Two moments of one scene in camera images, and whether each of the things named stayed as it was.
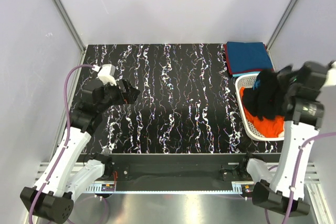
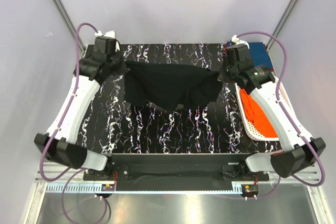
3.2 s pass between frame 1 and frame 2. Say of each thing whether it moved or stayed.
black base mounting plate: stayed
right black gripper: moved
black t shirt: moved
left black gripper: moved
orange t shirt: stayed
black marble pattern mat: stayed
